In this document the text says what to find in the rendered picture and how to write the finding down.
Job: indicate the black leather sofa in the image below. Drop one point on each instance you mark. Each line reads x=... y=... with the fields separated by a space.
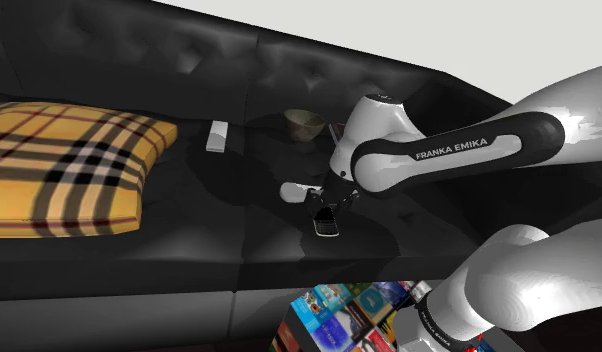
x=135 y=73

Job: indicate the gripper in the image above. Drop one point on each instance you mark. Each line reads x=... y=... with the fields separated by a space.
x=336 y=192

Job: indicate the black keypad phone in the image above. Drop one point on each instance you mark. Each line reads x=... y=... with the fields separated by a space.
x=326 y=226

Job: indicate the dark red flat object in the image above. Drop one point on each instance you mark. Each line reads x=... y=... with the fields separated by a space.
x=336 y=132

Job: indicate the patterned robot stand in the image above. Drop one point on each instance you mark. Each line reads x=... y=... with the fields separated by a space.
x=332 y=317

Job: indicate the white remote control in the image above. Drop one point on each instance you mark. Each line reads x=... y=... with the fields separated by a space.
x=216 y=137

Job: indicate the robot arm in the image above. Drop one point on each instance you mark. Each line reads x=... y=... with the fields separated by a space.
x=428 y=156

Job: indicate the olive brown bowl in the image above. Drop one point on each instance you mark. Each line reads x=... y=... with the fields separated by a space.
x=303 y=124

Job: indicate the yellow plaid cushion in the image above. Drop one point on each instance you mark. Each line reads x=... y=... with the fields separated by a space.
x=62 y=166

